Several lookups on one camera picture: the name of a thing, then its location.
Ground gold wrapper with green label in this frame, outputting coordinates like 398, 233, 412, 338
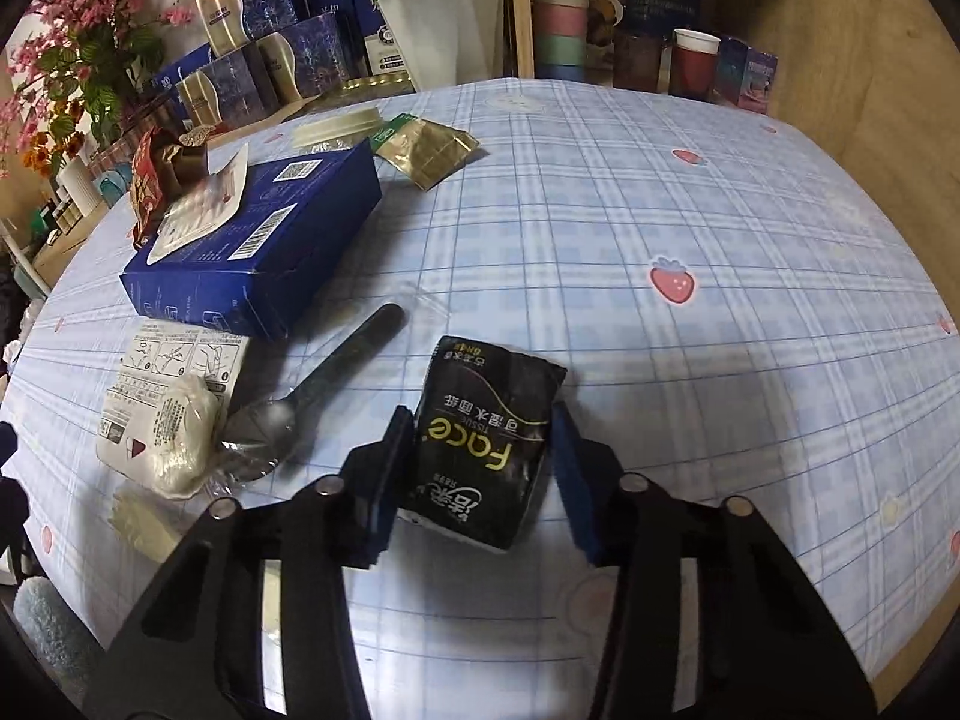
370, 114, 481, 188

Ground black tissue packet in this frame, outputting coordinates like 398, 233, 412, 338
395, 335, 569, 552

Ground cream round lid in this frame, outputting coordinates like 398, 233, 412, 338
291, 106, 383, 152

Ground beige tape piece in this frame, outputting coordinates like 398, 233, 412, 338
111, 487, 185, 563

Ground green plant in white pot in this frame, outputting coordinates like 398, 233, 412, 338
291, 0, 511, 91

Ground wooden shelf post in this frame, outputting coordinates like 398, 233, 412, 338
506, 0, 536, 80

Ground dark grey spoon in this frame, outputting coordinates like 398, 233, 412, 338
221, 302, 407, 466

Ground dark blue picture box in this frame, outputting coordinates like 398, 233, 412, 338
589, 0, 702, 91

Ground pink artificial flowers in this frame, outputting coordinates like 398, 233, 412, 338
0, 0, 196, 166

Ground stack of dark blue boxes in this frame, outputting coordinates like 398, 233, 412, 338
154, 0, 376, 128

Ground teal patterned box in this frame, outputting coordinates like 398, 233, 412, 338
97, 165, 136, 207

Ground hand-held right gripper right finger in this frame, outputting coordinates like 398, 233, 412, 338
551, 399, 878, 720

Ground small purple box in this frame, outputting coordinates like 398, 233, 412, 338
742, 49, 779, 115
714, 36, 749, 107

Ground blue and white carton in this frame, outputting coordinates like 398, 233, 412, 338
366, 11, 415, 83

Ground blue plaid strawberry tablecloth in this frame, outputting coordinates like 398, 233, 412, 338
0, 77, 960, 720

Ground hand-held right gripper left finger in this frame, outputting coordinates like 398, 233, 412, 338
82, 405, 417, 720

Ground white printed blister pack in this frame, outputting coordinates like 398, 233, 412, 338
146, 146, 250, 265

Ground person's left leg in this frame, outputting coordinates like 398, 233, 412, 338
11, 577, 102, 706

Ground blue cardboard box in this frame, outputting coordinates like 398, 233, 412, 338
120, 139, 383, 342

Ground orange artificial flowers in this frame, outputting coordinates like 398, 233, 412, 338
21, 97, 85, 175

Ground white ribbed vase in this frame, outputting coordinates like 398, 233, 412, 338
56, 154, 102, 212

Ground red paper cup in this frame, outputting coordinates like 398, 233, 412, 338
670, 28, 722, 101

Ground red snack wrapper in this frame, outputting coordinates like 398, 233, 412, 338
127, 127, 211, 248

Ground pastel striped tall vase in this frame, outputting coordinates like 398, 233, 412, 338
532, 0, 590, 81

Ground white instruction-print packet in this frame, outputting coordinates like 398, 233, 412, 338
95, 319, 251, 500

